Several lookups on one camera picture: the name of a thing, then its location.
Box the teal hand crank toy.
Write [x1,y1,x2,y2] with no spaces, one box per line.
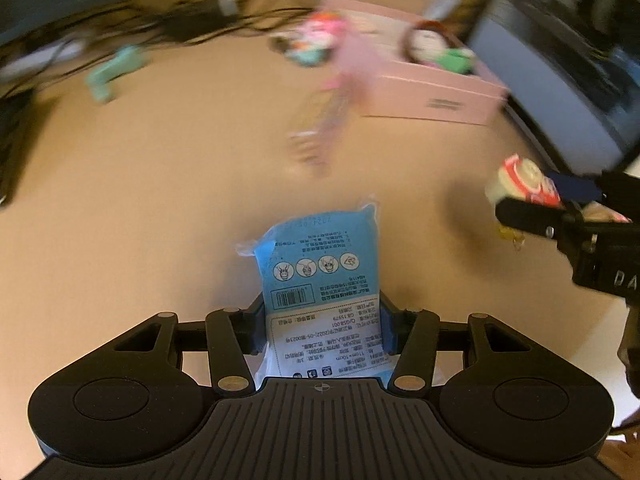
[85,46,146,104]

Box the red haired doll green dress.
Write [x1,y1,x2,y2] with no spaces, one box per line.
[401,21,476,75]

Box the black power adapter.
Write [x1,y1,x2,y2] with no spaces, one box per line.
[160,0,238,42]

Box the cartoon boy figure keychain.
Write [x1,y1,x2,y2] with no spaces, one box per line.
[270,9,347,67]

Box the white computer case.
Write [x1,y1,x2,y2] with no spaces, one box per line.
[469,0,639,174]

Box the pink cardboard box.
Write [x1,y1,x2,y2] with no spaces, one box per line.
[322,0,509,125]

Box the blue white mask packet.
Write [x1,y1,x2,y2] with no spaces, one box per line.
[238,203,397,382]

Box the black mechanical keyboard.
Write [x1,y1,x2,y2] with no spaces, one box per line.
[0,89,36,207]

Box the white power strip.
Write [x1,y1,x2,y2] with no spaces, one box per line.
[0,38,88,84]

